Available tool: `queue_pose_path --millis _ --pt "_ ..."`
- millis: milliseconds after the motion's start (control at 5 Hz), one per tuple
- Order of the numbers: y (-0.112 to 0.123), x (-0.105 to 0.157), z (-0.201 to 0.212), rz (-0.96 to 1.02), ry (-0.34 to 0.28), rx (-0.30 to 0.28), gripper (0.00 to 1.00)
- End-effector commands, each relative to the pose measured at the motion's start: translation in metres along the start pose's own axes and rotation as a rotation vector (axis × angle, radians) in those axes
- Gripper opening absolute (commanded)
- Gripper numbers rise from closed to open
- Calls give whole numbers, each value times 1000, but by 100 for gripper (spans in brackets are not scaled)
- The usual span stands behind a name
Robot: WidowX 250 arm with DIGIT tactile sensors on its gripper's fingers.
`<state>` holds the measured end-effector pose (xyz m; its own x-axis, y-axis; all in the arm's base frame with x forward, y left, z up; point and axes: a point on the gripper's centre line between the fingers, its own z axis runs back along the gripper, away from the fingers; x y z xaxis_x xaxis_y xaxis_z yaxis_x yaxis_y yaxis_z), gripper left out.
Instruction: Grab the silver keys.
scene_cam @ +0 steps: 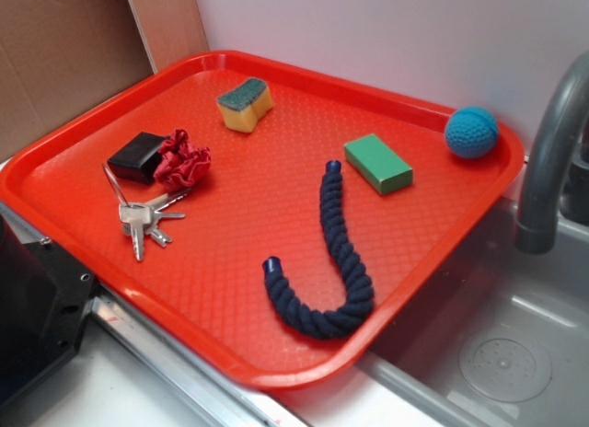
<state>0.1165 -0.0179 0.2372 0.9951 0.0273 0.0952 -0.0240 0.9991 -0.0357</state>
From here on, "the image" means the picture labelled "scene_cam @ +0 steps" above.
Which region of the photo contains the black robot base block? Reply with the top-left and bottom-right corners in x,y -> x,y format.
1,220 -> 98,410

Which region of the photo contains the blue dimpled ball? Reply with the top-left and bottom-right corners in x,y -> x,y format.
444,106 -> 499,159

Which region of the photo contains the grey toy faucet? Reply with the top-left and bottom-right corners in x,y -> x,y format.
514,52 -> 588,254

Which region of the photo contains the black binder clip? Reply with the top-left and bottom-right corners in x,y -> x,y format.
102,132 -> 166,205

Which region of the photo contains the grey plastic sink basin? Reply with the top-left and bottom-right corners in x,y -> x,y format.
358,200 -> 588,426

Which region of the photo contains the red plastic tray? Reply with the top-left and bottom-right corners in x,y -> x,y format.
1,52 -> 524,390

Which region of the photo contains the yellow green sponge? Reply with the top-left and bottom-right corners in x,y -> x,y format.
216,77 -> 273,133

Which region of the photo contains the silver key bunch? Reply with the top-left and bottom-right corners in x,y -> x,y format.
119,189 -> 191,262

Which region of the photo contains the brown cardboard panel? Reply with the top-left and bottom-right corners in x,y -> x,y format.
1,0 -> 208,160

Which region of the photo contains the dark blue braided rope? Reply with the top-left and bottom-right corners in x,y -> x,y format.
261,159 -> 375,340

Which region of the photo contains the red fabric scrunchie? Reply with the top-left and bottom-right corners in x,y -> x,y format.
154,129 -> 212,193

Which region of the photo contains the green rectangular block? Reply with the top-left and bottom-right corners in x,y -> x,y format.
344,133 -> 413,195

